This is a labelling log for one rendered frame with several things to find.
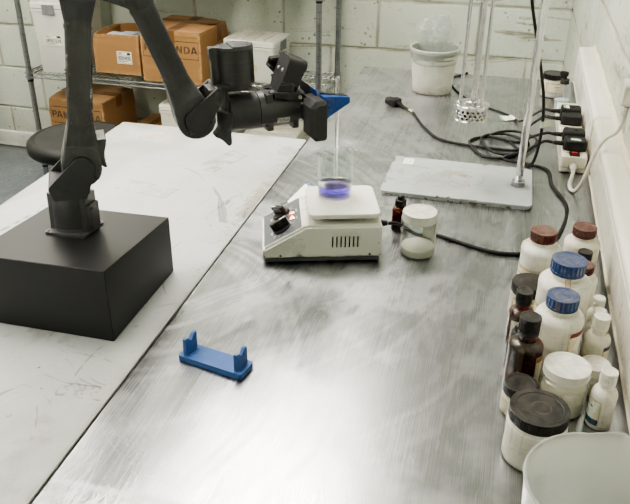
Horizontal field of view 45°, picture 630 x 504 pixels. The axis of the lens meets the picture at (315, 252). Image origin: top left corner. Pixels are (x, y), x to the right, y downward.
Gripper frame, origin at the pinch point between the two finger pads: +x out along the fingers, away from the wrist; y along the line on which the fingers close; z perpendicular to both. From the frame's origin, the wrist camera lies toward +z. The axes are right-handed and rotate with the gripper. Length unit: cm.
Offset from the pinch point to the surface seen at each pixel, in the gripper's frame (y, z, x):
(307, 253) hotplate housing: -4.6, -24.2, -5.5
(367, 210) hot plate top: -6.0, -17.4, 4.7
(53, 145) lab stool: 140, -51, -38
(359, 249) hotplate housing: -7.3, -23.7, 2.8
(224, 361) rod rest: -27.3, -25.1, -26.3
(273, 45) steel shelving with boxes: 208, -42, 61
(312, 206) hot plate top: -1.3, -17.4, -3.3
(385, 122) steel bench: 56, -26, 40
